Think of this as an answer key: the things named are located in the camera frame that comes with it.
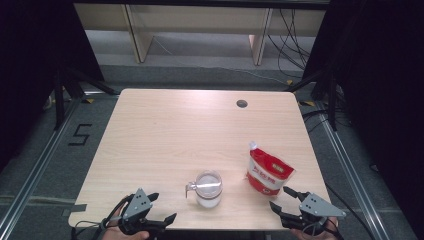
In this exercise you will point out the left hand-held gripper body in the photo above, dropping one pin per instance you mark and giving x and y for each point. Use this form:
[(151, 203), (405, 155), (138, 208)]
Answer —
[(138, 203)]

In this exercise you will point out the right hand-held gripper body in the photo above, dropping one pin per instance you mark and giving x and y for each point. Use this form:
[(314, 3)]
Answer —
[(318, 206)]

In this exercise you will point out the red white sugar pouch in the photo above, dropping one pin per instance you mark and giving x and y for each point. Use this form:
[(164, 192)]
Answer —
[(270, 170)]

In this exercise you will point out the clear glass jar with lid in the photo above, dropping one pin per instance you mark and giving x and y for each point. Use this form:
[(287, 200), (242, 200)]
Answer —
[(208, 190)]

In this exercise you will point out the person's right hand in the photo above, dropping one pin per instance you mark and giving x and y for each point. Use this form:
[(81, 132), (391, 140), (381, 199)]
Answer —
[(334, 225)]

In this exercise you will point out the person's left hand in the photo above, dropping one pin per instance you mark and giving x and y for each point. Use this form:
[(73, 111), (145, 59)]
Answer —
[(115, 235)]

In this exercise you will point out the grey tape strip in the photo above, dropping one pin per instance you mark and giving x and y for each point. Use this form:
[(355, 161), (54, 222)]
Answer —
[(75, 209)]

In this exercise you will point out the black metal stand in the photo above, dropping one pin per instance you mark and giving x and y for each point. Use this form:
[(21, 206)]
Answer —
[(59, 100), (331, 103)]

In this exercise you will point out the grey round table grommet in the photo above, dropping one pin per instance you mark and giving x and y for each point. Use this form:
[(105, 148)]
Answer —
[(242, 103)]

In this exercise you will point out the grey floor strip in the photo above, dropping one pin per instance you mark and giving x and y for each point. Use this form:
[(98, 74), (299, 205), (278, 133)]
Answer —
[(33, 199)]

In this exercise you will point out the black curtain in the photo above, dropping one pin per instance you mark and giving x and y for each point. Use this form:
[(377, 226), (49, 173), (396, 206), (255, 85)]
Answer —
[(383, 83), (33, 66)]

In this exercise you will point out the aluminium floor rail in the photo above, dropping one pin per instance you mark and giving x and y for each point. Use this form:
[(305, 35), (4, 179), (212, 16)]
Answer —
[(36, 166), (350, 173)]

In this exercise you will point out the black frame bar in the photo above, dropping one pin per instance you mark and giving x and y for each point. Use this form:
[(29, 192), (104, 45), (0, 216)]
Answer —
[(200, 3)]

